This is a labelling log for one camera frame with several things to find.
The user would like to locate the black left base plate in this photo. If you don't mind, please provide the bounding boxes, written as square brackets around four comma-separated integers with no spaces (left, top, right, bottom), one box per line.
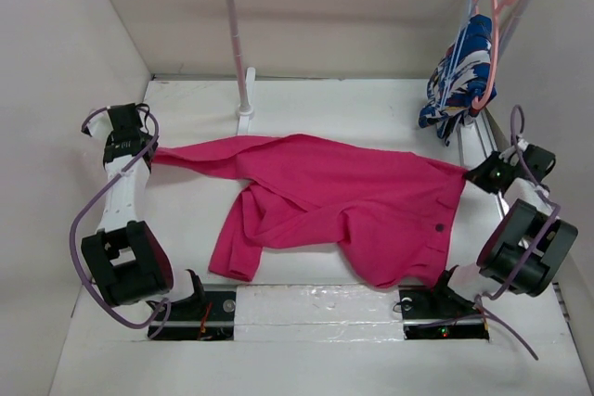
[147,288,237,341]

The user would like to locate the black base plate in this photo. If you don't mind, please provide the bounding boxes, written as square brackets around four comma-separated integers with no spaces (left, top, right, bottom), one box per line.
[393,287,490,340]
[147,288,237,341]

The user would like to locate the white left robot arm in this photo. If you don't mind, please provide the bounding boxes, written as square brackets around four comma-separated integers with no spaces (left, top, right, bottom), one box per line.
[69,103,209,320]

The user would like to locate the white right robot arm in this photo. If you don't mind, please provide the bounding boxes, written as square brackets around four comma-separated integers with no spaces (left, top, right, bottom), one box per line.
[429,141,578,316]

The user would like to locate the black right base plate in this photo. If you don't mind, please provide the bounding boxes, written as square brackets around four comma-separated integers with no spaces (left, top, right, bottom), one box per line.
[393,287,490,340]

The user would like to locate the blue patterned garment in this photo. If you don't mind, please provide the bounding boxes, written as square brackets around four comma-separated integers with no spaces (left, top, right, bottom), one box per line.
[418,14,492,146]

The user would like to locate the blue wire hanger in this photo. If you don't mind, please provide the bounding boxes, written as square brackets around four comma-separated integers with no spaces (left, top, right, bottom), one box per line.
[439,0,480,110]

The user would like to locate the pink trousers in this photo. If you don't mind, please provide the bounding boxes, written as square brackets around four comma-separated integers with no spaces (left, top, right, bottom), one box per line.
[154,134,466,288]

